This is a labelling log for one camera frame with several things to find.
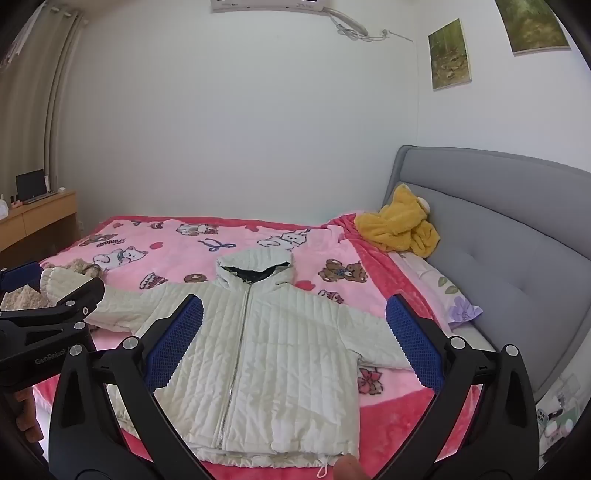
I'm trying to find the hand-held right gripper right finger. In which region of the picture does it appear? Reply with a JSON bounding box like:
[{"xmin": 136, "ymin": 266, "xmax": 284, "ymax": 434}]
[{"xmin": 385, "ymin": 294, "xmax": 541, "ymax": 480}]

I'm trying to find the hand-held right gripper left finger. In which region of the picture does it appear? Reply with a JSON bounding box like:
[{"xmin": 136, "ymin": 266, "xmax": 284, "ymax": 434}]
[{"xmin": 48, "ymin": 293, "xmax": 218, "ymax": 480}]

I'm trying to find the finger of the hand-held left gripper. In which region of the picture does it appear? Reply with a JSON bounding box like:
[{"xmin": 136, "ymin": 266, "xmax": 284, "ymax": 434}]
[
  {"xmin": 0, "ymin": 277, "xmax": 106, "ymax": 344},
  {"xmin": 0, "ymin": 261, "xmax": 41, "ymax": 295}
]

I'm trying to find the white quilted hooded jacket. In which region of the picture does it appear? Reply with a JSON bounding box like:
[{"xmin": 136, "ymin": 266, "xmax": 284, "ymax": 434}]
[{"xmin": 39, "ymin": 249, "xmax": 416, "ymax": 478}]

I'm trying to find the person's left hand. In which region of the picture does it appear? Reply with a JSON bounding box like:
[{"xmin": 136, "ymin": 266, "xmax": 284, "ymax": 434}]
[{"xmin": 14, "ymin": 388, "xmax": 47, "ymax": 462}]

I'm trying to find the person's right hand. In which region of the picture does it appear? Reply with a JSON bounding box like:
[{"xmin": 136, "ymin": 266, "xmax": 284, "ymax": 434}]
[{"xmin": 333, "ymin": 455, "xmax": 365, "ymax": 480}]

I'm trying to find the beige fluffy cloth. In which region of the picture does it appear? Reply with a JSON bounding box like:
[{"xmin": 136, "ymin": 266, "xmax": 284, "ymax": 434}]
[{"xmin": 0, "ymin": 258, "xmax": 106, "ymax": 311}]

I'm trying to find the wooden desk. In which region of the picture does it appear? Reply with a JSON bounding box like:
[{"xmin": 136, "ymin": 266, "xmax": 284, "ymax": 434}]
[{"xmin": 0, "ymin": 190, "xmax": 78, "ymax": 259}]

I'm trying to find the floral pillow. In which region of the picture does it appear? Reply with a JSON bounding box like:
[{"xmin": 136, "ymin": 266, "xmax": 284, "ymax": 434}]
[{"xmin": 388, "ymin": 251, "xmax": 484, "ymax": 329}]

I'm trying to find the white mattress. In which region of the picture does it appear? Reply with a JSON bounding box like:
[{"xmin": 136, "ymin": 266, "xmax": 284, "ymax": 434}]
[{"xmin": 450, "ymin": 323, "xmax": 500, "ymax": 357}]

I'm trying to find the pink printed blanket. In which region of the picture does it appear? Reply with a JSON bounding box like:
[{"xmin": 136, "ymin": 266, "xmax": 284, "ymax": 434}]
[{"xmin": 32, "ymin": 213, "xmax": 485, "ymax": 480}]

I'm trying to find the yellow fluffy garment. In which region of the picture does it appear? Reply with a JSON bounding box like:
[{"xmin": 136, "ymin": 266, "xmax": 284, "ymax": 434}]
[{"xmin": 354, "ymin": 183, "xmax": 441, "ymax": 259}]

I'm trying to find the grey padded bed headboard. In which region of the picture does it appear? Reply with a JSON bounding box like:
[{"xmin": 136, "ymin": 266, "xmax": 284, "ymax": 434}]
[{"xmin": 381, "ymin": 145, "xmax": 591, "ymax": 402}]

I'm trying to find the patterned cloth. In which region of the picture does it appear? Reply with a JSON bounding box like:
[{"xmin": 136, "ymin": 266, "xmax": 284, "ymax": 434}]
[{"xmin": 533, "ymin": 376, "xmax": 580, "ymax": 464}]

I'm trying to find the beige curtain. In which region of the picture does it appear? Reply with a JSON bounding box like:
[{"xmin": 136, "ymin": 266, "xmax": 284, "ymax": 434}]
[{"xmin": 0, "ymin": 0, "xmax": 88, "ymax": 195}]

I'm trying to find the white air conditioner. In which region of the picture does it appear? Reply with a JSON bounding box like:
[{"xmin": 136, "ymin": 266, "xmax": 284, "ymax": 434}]
[{"xmin": 210, "ymin": 0, "xmax": 335, "ymax": 14}]

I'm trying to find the small green wall picture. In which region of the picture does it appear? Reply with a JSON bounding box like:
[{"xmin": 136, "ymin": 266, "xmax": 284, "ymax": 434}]
[{"xmin": 427, "ymin": 18, "xmax": 472, "ymax": 92}]

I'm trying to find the white air conditioner hose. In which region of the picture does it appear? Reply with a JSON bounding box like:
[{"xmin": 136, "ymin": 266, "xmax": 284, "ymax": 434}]
[{"xmin": 323, "ymin": 7, "xmax": 414, "ymax": 44}]

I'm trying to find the large green wall picture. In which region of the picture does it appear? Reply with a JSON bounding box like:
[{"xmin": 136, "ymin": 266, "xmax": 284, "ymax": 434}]
[{"xmin": 494, "ymin": 0, "xmax": 573, "ymax": 57}]

